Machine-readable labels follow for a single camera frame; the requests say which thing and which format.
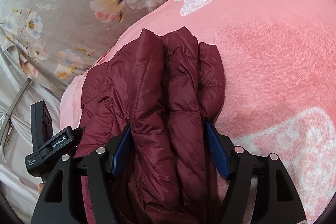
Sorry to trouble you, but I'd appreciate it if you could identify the maroon quilted puffer jacket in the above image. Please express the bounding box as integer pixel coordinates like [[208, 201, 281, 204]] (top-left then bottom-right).
[[76, 27, 225, 223]]

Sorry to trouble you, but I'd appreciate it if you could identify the grey curtain tie band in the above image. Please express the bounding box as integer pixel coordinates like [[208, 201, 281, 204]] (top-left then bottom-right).
[[1, 79, 32, 149]]

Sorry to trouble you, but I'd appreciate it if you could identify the pink fleece blanket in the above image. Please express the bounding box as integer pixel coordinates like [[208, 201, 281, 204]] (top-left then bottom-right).
[[60, 0, 335, 223]]

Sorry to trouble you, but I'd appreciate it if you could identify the silver satin curtain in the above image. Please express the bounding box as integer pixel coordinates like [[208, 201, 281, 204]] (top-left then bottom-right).
[[1, 38, 67, 223]]

